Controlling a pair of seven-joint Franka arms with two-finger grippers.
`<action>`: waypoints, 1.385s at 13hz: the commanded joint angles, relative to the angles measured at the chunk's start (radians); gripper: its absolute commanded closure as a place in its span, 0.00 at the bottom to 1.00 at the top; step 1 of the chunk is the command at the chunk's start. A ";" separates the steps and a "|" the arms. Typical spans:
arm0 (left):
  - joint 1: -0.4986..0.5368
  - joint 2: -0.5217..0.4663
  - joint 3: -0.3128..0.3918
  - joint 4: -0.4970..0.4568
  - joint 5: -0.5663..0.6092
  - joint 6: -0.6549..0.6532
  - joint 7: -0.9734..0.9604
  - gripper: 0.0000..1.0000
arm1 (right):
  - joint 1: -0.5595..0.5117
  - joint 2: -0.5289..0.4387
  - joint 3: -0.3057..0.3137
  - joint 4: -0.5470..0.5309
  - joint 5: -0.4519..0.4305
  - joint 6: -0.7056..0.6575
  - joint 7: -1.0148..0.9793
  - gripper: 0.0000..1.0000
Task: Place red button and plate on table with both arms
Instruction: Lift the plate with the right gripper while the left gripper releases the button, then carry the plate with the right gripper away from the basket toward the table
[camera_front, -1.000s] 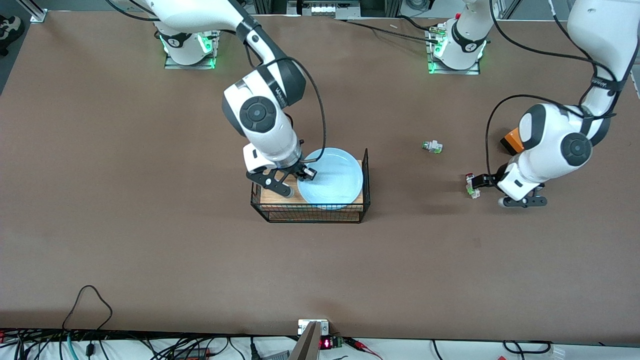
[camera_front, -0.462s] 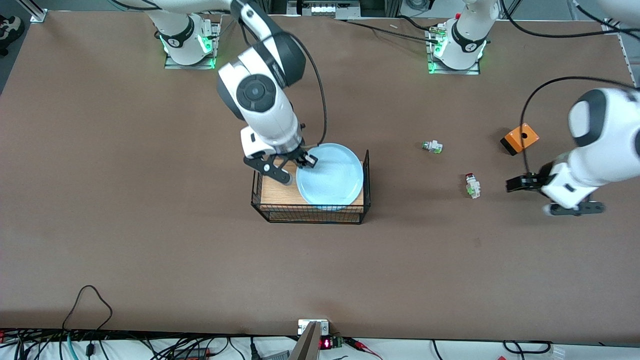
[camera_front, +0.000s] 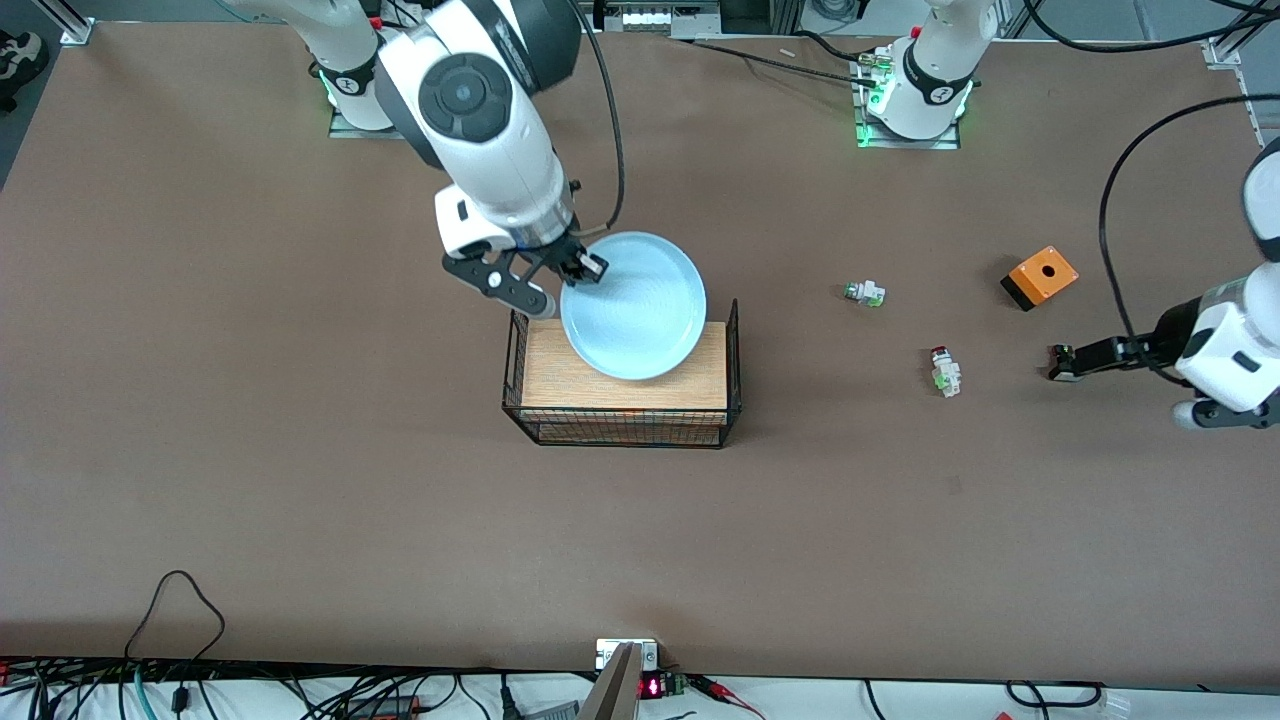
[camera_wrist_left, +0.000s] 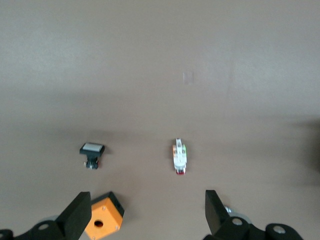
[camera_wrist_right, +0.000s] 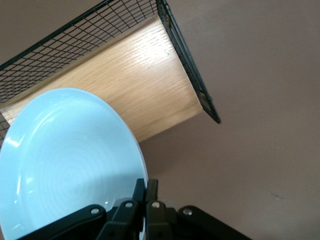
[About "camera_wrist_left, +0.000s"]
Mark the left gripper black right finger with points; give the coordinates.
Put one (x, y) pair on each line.
(215, 212)

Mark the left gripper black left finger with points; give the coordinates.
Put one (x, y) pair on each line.
(75, 215)

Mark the red push button white body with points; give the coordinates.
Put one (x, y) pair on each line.
(179, 157)

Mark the black square white-top button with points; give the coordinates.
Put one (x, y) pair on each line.
(92, 147)

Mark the orange button enclosure box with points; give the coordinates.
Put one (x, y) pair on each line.
(107, 212)

